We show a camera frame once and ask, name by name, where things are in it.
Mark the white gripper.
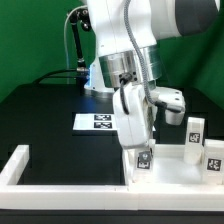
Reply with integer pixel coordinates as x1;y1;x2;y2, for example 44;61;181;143
113;83;153;163

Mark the white square table top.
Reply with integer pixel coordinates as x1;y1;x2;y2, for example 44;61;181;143
121;142;224;186

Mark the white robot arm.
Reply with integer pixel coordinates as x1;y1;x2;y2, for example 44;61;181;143
85;0;220;168

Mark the white marker sheet with tags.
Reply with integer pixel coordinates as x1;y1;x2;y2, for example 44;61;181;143
73;113;117;131

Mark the white U-shaped fence frame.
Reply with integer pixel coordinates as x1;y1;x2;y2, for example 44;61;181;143
0;145;224;212

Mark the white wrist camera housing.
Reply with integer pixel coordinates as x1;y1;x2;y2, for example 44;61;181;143
151;87;185;125

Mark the black cable bundle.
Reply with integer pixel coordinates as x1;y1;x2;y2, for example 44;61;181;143
31;69;90;85

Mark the black camera on stand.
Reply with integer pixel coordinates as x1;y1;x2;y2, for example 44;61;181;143
68;6;92;72

